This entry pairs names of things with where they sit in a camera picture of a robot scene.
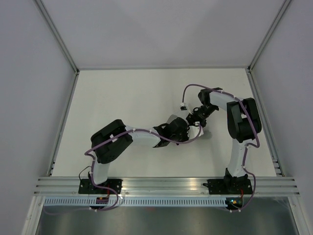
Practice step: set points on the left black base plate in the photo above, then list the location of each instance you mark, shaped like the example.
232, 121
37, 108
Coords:
86, 187

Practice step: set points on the aluminium mounting rail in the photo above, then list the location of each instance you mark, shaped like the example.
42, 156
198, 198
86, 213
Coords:
166, 186

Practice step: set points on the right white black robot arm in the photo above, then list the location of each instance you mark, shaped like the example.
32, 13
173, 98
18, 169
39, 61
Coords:
243, 125

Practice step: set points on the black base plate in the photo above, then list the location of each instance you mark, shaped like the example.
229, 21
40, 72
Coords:
86, 187
233, 187

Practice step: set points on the grey cloth napkin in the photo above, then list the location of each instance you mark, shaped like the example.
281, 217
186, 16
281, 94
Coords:
183, 114

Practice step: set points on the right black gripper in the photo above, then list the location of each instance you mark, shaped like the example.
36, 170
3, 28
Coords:
191, 118

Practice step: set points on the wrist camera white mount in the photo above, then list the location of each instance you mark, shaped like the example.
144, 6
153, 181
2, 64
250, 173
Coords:
184, 107
195, 131

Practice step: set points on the white slotted cable duct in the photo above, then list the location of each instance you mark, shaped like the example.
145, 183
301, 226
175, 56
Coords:
137, 201

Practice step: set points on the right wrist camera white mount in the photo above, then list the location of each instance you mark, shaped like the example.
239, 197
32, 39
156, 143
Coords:
184, 107

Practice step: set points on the right aluminium frame post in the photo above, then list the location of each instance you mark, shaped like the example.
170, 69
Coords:
271, 30

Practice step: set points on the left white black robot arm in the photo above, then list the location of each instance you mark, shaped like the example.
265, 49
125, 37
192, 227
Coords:
112, 140

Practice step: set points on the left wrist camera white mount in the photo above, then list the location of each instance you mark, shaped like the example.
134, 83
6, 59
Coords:
195, 131

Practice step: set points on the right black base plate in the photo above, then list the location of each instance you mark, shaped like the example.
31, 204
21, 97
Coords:
233, 187

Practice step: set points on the aluminium frame post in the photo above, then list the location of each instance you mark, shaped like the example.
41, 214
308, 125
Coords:
55, 33
271, 30

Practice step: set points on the left aluminium frame post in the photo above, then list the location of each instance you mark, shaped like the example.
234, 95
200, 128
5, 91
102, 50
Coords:
55, 33

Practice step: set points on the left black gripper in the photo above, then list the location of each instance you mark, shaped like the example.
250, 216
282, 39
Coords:
186, 137

